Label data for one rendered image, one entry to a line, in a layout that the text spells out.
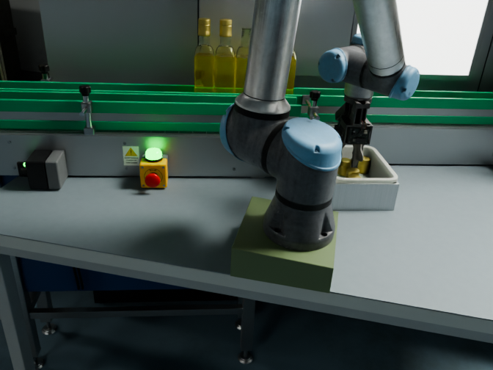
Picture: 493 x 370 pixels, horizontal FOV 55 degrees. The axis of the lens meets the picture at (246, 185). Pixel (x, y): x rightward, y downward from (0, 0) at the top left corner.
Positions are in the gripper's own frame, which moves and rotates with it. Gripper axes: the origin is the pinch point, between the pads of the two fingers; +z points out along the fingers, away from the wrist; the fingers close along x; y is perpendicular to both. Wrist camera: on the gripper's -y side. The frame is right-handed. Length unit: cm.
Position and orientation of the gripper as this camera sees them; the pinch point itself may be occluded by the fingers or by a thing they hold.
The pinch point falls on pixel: (345, 162)
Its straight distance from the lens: 137.0
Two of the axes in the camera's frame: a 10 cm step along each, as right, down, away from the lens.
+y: 0.6, 4.6, -8.8
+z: -0.5, 8.9, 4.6
